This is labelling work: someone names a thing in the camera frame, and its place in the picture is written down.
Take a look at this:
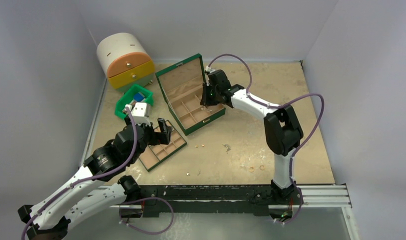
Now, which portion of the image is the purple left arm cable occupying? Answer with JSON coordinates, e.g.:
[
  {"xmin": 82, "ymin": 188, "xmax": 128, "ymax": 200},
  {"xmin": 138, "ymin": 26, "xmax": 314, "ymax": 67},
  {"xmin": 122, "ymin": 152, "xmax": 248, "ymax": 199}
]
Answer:
[{"xmin": 20, "ymin": 105, "xmax": 175, "ymax": 240}]

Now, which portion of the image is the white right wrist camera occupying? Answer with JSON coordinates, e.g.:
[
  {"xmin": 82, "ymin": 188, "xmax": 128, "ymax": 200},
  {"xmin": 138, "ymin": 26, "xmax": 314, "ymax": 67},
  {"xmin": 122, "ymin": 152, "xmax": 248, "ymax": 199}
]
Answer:
[{"xmin": 204, "ymin": 66, "xmax": 214, "ymax": 75}]

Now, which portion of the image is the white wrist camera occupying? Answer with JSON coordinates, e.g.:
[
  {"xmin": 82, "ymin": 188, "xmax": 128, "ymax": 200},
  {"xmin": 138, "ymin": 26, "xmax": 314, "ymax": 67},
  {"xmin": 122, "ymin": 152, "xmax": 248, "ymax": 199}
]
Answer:
[
  {"xmin": 124, "ymin": 102, "xmax": 151, "ymax": 126},
  {"xmin": 204, "ymin": 66, "xmax": 214, "ymax": 75}
]

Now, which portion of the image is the green jewelry box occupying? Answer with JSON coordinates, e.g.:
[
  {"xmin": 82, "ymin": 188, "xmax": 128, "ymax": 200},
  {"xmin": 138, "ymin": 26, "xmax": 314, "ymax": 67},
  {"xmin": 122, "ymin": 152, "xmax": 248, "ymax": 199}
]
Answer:
[{"xmin": 155, "ymin": 53, "xmax": 226, "ymax": 136}]

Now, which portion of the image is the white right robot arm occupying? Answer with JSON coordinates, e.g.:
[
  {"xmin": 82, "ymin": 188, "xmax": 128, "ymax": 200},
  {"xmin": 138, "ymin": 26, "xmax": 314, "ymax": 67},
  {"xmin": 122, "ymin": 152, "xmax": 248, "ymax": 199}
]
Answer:
[{"xmin": 200, "ymin": 67, "xmax": 304, "ymax": 204}]

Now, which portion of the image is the green plastic bin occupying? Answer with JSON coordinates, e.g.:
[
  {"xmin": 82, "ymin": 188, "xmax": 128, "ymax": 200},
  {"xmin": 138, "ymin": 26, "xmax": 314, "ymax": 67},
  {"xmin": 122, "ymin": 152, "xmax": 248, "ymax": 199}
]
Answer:
[{"xmin": 114, "ymin": 84, "xmax": 154, "ymax": 119}]

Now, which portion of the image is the blue eraser block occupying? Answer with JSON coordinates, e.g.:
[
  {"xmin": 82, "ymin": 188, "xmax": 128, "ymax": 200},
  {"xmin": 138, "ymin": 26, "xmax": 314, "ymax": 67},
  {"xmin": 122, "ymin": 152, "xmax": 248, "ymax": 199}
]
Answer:
[{"xmin": 133, "ymin": 92, "xmax": 146, "ymax": 102}]

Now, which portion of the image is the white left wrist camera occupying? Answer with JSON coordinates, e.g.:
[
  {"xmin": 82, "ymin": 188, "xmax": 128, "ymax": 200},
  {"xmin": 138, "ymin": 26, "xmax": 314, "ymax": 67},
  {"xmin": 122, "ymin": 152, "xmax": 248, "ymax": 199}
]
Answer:
[{"xmin": 124, "ymin": 102, "xmax": 151, "ymax": 126}]

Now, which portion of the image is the white drawer cabinet orange yellow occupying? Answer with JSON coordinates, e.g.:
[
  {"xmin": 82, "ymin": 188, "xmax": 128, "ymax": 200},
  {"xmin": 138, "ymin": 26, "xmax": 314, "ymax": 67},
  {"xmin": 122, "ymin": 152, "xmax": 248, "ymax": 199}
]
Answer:
[{"xmin": 96, "ymin": 32, "xmax": 155, "ymax": 93}]

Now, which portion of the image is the green jewelry tray insert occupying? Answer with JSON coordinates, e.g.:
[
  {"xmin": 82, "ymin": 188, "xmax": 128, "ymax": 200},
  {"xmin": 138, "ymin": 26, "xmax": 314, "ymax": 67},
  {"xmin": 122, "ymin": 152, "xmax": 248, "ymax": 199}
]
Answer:
[{"xmin": 138, "ymin": 120, "xmax": 187, "ymax": 172}]

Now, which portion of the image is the silver chain pendant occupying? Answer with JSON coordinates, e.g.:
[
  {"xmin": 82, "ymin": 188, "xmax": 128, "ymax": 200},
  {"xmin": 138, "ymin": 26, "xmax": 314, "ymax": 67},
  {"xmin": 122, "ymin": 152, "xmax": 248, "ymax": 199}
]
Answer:
[{"xmin": 223, "ymin": 144, "xmax": 231, "ymax": 153}]

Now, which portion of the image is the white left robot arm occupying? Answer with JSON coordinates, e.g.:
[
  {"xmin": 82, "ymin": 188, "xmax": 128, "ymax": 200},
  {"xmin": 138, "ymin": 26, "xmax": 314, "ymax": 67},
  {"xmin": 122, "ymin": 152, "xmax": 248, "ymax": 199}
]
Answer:
[{"xmin": 17, "ymin": 117, "xmax": 173, "ymax": 240}]

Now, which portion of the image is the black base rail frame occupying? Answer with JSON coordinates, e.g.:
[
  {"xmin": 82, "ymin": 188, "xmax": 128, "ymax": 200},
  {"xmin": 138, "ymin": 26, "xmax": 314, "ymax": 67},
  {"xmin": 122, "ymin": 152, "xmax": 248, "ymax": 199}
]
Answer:
[{"xmin": 118, "ymin": 183, "xmax": 352, "ymax": 220}]

